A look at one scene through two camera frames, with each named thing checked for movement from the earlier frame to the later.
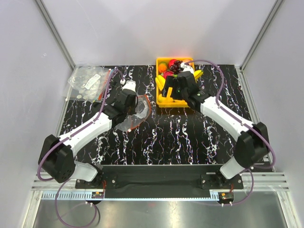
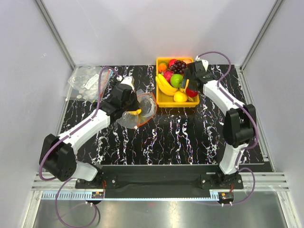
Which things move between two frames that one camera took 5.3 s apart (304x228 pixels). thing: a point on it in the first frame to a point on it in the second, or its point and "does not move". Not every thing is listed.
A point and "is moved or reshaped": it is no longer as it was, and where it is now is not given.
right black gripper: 170,82 to 186,75
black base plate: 162,177 does not move
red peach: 171,62 does not move
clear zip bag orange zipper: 143,109 is moved or reshaped
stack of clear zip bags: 89,82 does not move
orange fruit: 162,67 does not move
